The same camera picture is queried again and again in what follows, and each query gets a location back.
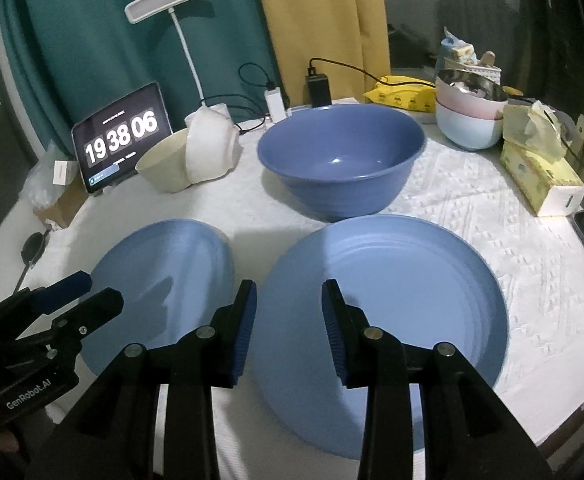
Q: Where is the cream bowl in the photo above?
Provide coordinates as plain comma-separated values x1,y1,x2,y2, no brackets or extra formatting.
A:
135,127,193,194

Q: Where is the large blue bowl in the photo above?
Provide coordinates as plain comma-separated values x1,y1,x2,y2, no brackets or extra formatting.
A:
257,104,426,223

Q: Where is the yellow tissue box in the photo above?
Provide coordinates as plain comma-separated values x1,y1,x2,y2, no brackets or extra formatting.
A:
500,140,584,217

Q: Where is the black round-headed tool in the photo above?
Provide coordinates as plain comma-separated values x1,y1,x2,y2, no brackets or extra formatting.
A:
12,232,48,293

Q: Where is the tablet with clock display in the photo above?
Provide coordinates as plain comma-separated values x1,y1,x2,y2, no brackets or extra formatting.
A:
71,81,174,194

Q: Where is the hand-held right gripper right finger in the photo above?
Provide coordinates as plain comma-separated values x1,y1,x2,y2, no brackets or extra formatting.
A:
321,279,555,480

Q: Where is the teal curtain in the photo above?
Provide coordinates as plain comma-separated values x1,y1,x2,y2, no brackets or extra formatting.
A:
0,0,283,171

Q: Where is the cardboard box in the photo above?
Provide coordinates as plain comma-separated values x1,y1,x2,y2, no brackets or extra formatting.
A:
34,180,90,231

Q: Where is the white charger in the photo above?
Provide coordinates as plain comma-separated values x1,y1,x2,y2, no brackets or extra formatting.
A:
264,87,287,123

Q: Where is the white bowl pink inside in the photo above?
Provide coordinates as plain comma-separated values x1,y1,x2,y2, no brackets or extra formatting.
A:
184,105,241,184

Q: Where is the blue packet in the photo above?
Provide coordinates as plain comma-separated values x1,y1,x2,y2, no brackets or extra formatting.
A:
442,27,475,61

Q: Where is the yellow curtain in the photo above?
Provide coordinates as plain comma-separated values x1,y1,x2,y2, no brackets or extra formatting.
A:
249,0,393,106

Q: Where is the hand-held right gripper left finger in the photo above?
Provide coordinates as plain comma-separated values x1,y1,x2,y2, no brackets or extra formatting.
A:
24,279,258,480

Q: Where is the large blue plate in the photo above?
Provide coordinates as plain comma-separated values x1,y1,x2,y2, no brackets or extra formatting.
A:
248,212,510,462

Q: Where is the clear plastic bag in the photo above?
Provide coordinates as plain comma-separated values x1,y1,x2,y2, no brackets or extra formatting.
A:
26,142,80,211

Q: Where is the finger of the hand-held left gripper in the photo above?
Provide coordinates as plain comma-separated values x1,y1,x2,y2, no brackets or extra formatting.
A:
17,287,125,361
0,270,93,331

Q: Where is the pink steel-lined bowl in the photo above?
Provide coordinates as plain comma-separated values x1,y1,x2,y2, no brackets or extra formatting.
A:
436,69,509,120

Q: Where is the black charger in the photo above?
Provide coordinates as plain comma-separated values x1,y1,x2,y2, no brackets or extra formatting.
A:
306,74,334,107

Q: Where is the yellow wet wipes pack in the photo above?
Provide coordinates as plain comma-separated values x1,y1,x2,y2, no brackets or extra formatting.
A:
363,75,438,112

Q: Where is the black charger cable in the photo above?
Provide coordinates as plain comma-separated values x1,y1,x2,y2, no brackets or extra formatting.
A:
308,57,438,92
199,62,274,136

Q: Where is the light blue bowl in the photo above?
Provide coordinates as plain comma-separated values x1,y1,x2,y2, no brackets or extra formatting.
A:
435,97,504,152

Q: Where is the yellow plastic bag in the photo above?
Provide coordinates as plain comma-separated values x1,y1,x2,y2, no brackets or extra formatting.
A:
502,100,565,163

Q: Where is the small blue plate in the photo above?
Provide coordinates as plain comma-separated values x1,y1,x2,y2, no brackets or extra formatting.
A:
78,218,236,378

